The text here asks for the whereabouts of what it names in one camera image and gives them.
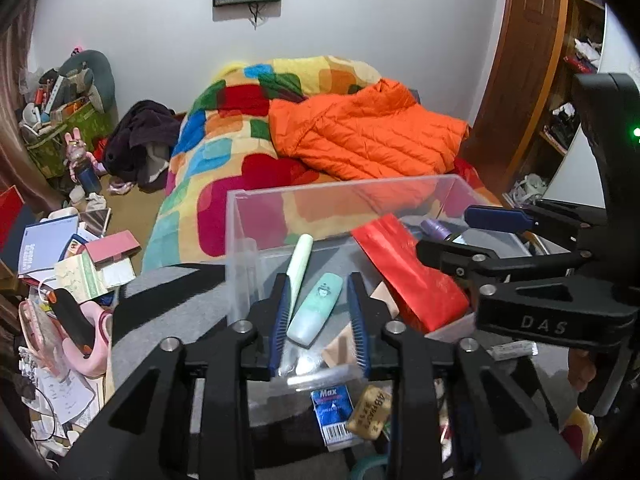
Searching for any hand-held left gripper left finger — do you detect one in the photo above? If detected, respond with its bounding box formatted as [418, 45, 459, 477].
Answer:
[59, 274, 293, 480]

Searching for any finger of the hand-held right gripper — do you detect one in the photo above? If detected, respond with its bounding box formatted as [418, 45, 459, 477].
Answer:
[464, 199, 608, 257]
[415, 238, 629, 349]

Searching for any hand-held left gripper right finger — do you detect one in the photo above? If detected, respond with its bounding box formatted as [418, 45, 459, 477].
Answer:
[347, 272, 585, 480]

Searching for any mint green bottle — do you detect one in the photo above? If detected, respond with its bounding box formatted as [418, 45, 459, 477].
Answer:
[287, 272, 345, 347]

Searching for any red foil packet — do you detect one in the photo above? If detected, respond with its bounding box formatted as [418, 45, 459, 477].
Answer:
[351, 213, 472, 336]

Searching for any clear acrylic box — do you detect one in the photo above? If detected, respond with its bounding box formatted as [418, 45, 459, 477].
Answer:
[225, 174, 507, 413]

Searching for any person's right hand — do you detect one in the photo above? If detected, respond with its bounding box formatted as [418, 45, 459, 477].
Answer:
[567, 348, 599, 394]

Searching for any brown cardboard piece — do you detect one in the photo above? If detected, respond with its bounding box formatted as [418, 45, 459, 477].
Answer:
[321, 281, 402, 370]

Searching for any small white tube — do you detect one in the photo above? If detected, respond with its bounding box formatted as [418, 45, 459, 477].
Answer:
[487, 340, 537, 360]

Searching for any purple bottle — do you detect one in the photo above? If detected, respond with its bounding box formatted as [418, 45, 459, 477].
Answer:
[419, 218, 470, 245]

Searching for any pale green tube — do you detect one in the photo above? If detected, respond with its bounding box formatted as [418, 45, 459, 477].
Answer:
[286, 233, 315, 313]

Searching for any gold foil packet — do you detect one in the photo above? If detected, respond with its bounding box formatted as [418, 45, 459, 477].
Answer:
[346, 385, 392, 441]

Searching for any wooden bookshelf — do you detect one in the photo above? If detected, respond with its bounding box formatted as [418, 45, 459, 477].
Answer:
[505, 0, 608, 206]

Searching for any small blue white box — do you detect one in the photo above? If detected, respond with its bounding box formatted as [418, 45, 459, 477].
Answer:
[310, 384, 362, 447]

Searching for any wooden door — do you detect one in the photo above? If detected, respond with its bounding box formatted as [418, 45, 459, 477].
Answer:
[470, 0, 571, 196]

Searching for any orange down jacket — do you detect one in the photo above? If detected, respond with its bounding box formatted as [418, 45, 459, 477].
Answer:
[268, 78, 471, 183]

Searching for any colourful patchwork blanket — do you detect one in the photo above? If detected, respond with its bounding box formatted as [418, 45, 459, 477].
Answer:
[141, 55, 503, 273]

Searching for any pink flat box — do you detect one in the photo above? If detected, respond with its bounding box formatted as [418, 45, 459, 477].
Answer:
[82, 231, 142, 267]

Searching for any pink plastic holder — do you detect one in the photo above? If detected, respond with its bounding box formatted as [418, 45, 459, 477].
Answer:
[64, 300, 115, 377]

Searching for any dark clothing pile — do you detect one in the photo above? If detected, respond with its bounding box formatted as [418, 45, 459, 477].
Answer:
[104, 100, 183, 192]

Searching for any pile of white papers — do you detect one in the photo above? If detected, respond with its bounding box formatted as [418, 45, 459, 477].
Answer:
[19, 355, 98, 446]

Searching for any dark blue bottle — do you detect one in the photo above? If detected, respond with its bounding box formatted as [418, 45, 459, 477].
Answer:
[76, 162, 103, 196]

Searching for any blue white book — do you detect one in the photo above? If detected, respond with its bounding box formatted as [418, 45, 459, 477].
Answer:
[18, 214, 81, 277]

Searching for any pink rabbit toy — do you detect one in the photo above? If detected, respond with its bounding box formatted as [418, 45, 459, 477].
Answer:
[64, 128, 98, 173]

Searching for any green storage bag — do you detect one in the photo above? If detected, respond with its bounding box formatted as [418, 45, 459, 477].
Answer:
[22, 100, 113, 179]

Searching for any red box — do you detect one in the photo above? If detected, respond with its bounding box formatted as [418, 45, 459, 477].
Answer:
[0, 185, 27, 261]

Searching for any brown curtain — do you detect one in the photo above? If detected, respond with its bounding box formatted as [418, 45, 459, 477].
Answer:
[0, 0, 58, 213]

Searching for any white cable bundle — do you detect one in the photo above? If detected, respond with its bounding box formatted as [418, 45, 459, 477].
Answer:
[509, 173, 550, 207]

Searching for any black orange handle tool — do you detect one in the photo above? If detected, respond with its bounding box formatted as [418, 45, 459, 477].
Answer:
[50, 287, 99, 359]

